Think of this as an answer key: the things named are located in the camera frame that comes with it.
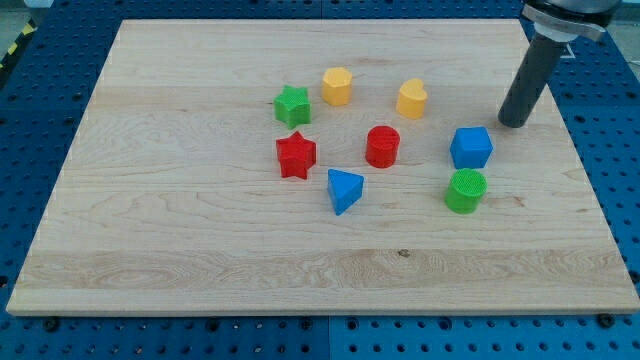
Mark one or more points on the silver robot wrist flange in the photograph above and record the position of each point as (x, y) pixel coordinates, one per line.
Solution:
(584, 18)

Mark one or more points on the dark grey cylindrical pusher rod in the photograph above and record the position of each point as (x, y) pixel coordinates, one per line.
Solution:
(535, 69)

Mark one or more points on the blue cube block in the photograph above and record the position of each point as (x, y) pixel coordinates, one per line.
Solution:
(471, 147)

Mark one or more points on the yellow heart block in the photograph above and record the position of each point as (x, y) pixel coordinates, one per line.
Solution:
(412, 98)

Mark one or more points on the green cylinder block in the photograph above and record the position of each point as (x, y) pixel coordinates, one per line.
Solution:
(465, 191)

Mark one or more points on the red cylinder block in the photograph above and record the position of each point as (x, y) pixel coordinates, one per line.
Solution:
(382, 146)

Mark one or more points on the yellow hexagon block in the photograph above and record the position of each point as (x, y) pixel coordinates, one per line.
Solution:
(337, 86)

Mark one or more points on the blue triangle block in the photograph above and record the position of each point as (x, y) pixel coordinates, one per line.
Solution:
(344, 189)

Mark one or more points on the wooden board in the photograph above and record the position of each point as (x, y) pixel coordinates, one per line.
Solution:
(170, 201)

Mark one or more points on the green star block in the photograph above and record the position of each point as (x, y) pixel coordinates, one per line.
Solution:
(292, 106)

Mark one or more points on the red star block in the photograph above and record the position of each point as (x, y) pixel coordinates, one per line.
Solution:
(296, 155)

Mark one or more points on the black bolt right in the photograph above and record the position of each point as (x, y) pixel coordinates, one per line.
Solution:
(605, 320)

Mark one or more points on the black bolt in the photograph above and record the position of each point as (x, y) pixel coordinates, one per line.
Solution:
(50, 324)
(605, 320)

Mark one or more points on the black bolt left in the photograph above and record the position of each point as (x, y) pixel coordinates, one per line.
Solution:
(50, 324)

